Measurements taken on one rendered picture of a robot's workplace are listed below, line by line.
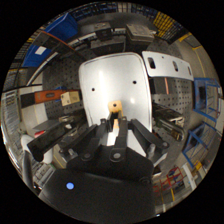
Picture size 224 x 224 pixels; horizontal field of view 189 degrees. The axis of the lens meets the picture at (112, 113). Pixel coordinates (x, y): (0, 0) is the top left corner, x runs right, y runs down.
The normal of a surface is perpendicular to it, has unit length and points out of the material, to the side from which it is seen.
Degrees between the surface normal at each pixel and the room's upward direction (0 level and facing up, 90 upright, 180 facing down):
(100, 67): 0
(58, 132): 82
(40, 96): 90
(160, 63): 0
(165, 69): 0
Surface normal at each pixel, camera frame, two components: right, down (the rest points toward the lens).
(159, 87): -0.10, 0.26
